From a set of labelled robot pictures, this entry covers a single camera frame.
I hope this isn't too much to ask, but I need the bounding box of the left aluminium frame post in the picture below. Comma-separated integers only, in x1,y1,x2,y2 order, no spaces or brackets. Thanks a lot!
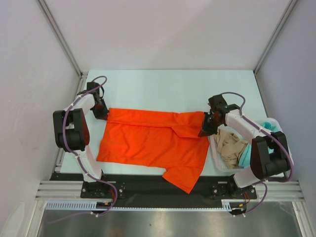
36,0,83,78

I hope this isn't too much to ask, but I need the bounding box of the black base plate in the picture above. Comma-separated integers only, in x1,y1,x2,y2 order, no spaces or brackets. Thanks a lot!
50,173,257,209

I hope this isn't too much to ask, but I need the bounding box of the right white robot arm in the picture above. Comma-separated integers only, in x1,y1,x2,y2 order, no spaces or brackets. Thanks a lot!
198,93,294,198

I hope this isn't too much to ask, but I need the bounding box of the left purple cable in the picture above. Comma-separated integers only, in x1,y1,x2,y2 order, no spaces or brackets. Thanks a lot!
63,76,118,200

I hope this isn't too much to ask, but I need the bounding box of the right aluminium frame post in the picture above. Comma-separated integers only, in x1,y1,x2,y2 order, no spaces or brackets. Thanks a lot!
253,0,300,76

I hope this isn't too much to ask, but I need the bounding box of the orange t-shirt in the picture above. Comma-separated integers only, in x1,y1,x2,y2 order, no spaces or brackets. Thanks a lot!
96,108,209,194

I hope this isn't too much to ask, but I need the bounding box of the teal t-shirt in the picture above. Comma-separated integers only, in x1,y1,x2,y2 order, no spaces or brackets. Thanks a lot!
238,119,280,168

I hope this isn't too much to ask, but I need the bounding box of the white slotted cable duct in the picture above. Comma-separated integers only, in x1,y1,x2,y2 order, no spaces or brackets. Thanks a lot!
45,200,245,212

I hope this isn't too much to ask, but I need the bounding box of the white plastic basket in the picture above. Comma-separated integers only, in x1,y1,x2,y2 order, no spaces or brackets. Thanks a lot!
209,117,291,172

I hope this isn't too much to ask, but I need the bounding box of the beige t-shirt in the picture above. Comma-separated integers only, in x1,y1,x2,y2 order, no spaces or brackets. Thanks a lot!
215,129,248,169

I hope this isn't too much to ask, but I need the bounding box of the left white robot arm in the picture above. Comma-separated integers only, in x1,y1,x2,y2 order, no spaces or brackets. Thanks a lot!
53,79,109,198

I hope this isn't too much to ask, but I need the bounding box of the aluminium frame post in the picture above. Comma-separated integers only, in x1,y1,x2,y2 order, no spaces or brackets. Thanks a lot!
36,0,83,78
253,0,300,76

